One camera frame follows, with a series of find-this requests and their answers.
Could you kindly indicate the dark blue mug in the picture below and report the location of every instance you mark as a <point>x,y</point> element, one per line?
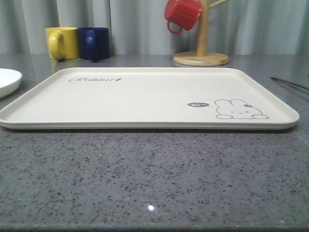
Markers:
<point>94,43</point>

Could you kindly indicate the white round plate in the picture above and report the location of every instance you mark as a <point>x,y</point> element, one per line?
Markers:
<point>9,81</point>

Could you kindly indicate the yellow mug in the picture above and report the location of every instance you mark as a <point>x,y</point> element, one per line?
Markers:
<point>62,42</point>

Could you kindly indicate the red mug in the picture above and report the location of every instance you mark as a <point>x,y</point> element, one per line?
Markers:
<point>182,14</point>

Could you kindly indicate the wooden mug tree stand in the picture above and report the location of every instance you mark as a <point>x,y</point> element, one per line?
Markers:
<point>201,57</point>

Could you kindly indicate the cream rabbit print tray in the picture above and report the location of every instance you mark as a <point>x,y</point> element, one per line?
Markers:
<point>171,98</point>

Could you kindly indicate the grey curtain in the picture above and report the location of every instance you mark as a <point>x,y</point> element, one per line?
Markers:
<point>242,27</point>

